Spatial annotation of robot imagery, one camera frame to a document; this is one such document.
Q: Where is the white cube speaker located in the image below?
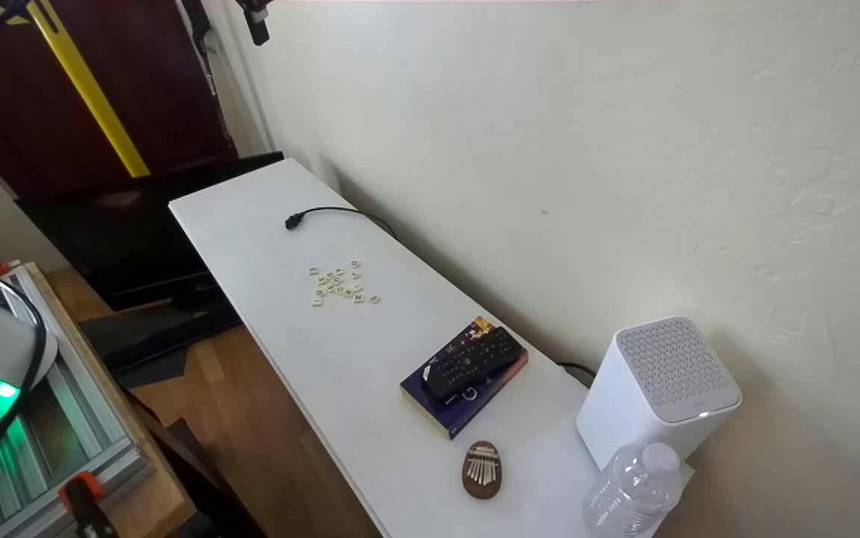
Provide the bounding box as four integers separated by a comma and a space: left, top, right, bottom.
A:
573, 314, 746, 471

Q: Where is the dark blue box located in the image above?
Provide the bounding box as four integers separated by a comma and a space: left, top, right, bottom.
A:
396, 314, 531, 443

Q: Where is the black power cable with plug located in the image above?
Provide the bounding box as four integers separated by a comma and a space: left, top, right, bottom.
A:
284, 204, 365, 232

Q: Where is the thin black speaker cable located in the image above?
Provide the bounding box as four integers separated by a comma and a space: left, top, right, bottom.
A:
552, 354, 599, 387

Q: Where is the clear plastic water bottle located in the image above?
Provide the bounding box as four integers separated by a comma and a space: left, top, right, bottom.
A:
579, 438, 686, 538

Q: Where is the black remote control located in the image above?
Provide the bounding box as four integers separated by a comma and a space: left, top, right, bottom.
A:
422, 325, 522, 405

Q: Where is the dark grey low shelf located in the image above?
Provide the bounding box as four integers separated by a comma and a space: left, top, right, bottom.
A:
78, 296, 244, 390

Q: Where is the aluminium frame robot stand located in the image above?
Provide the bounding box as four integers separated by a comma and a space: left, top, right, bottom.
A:
0, 259, 199, 538

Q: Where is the brown wooden kalimba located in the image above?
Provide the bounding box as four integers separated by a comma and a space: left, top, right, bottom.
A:
461, 438, 504, 502

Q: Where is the black cable over robot base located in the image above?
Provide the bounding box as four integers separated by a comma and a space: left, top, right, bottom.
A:
0, 268, 52, 504

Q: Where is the black mounted camera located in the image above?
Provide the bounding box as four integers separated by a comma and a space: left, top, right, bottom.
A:
237, 0, 278, 48

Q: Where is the dark brown furniture piece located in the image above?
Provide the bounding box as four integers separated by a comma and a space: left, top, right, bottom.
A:
134, 416, 269, 538

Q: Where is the yellow strip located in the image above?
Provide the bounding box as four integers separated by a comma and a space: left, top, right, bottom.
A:
22, 0, 155, 181

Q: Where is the dark chair corner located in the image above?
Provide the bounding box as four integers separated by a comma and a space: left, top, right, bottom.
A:
19, 148, 290, 314

